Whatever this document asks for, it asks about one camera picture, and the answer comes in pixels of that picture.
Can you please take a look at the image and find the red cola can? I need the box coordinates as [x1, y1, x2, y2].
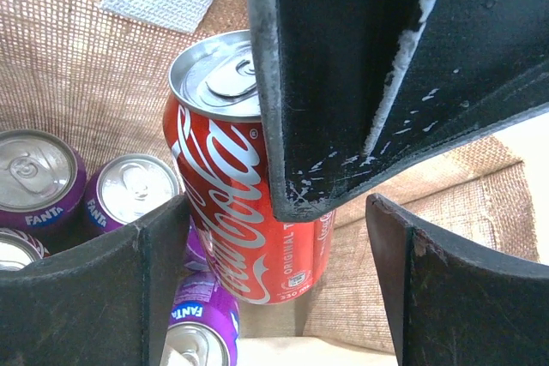
[163, 30, 335, 304]

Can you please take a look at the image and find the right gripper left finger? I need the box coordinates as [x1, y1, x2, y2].
[1, 195, 190, 365]

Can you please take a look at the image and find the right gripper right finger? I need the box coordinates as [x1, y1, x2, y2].
[365, 195, 548, 365]

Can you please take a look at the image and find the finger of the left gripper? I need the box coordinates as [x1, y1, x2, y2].
[248, 0, 548, 222]

